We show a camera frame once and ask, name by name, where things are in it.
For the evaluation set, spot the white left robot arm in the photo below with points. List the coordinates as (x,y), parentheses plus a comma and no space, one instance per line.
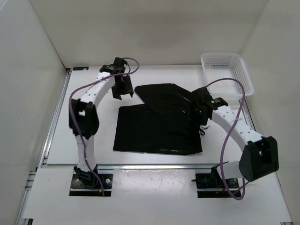
(83,103)

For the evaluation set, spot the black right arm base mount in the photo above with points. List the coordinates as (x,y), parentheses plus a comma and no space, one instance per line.
(210,185)

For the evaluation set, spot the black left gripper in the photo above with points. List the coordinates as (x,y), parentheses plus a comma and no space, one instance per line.
(128,88)

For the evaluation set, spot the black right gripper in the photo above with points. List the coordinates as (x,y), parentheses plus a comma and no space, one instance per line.
(201,121)

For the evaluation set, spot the small black corner label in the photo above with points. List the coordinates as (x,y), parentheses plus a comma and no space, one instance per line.
(80,68)

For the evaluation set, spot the black shorts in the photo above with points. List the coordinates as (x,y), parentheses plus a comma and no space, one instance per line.
(165,123)

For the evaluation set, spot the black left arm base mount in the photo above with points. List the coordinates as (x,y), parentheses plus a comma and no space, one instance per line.
(86,184)

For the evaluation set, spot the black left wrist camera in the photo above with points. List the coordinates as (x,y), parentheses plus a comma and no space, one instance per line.
(120,63)

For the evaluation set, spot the white perforated plastic basket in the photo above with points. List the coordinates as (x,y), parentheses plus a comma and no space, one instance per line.
(218,65)

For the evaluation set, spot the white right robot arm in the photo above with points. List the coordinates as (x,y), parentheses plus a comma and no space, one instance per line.
(259,154)

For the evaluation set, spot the aluminium table edge rail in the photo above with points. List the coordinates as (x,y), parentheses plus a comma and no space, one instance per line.
(153,166)

